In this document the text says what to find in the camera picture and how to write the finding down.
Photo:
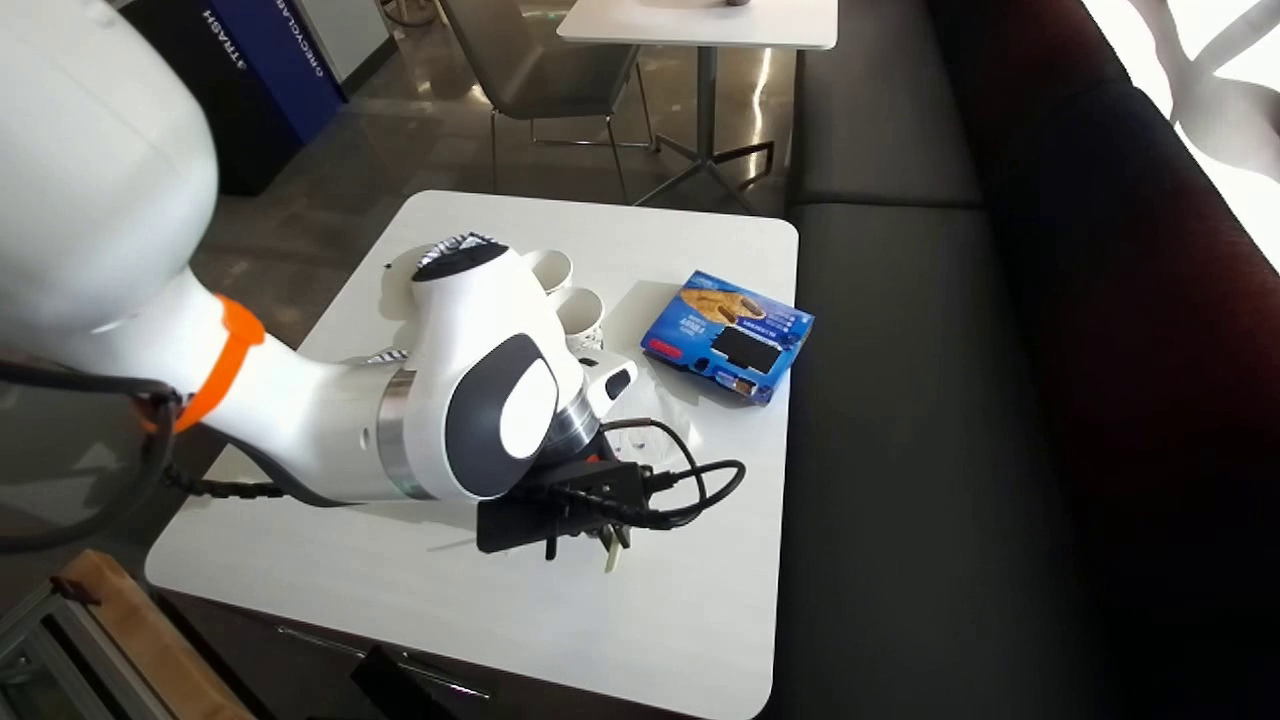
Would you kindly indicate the short patterned paper cup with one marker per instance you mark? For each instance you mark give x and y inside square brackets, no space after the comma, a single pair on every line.
[583,310]

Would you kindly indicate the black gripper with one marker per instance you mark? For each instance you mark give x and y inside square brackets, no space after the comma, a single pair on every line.
[584,486]

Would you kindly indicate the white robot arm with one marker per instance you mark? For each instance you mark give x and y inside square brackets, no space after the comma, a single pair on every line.
[441,412]

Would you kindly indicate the blue cookie box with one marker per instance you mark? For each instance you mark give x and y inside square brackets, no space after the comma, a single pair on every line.
[724,333]

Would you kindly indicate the blue and black cabinet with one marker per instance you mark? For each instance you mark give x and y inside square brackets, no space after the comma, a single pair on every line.
[266,83]

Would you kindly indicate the grey chair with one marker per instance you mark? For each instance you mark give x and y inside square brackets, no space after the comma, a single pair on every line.
[534,52]

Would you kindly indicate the black upholstered bench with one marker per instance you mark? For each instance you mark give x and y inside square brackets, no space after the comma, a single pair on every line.
[1014,401]

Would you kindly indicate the wooden shelf unit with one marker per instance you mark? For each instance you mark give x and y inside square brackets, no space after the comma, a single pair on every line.
[105,645]

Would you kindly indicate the white side table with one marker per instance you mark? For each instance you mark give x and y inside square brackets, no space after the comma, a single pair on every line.
[700,23]

